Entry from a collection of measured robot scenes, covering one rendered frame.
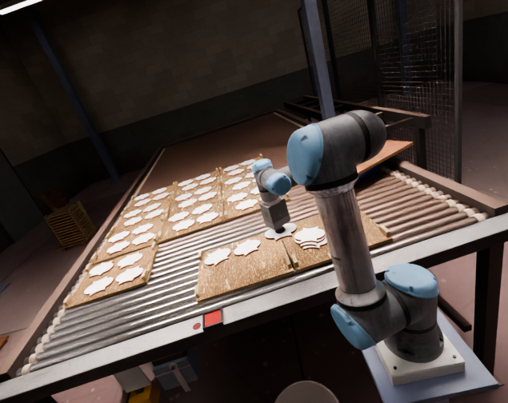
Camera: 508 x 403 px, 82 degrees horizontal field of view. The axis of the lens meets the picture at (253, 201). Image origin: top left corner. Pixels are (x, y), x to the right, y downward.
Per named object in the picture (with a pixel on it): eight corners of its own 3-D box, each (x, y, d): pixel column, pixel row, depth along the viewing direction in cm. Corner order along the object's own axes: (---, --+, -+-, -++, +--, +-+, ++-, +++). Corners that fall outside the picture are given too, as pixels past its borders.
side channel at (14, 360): (22, 388, 114) (6, 372, 110) (6, 393, 114) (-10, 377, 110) (164, 152, 483) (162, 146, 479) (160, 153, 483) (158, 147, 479)
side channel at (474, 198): (507, 224, 117) (509, 203, 113) (494, 229, 117) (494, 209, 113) (280, 113, 486) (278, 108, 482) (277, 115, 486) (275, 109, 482)
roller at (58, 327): (453, 205, 135) (453, 195, 133) (46, 341, 132) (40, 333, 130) (446, 201, 139) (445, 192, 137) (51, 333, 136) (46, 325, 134)
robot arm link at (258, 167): (254, 168, 103) (247, 163, 110) (263, 195, 107) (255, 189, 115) (274, 160, 104) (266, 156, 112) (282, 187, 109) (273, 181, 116)
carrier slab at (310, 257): (393, 241, 118) (393, 237, 117) (297, 273, 117) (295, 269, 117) (354, 206, 150) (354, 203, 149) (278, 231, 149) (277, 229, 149)
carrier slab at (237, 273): (294, 273, 118) (294, 269, 117) (197, 304, 118) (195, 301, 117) (277, 231, 150) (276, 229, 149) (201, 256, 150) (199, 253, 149)
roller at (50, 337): (462, 209, 130) (462, 200, 128) (40, 350, 127) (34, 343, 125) (454, 205, 135) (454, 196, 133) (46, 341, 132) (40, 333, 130)
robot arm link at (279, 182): (299, 168, 96) (285, 161, 106) (269, 179, 94) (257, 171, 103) (303, 189, 99) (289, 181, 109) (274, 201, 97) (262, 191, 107)
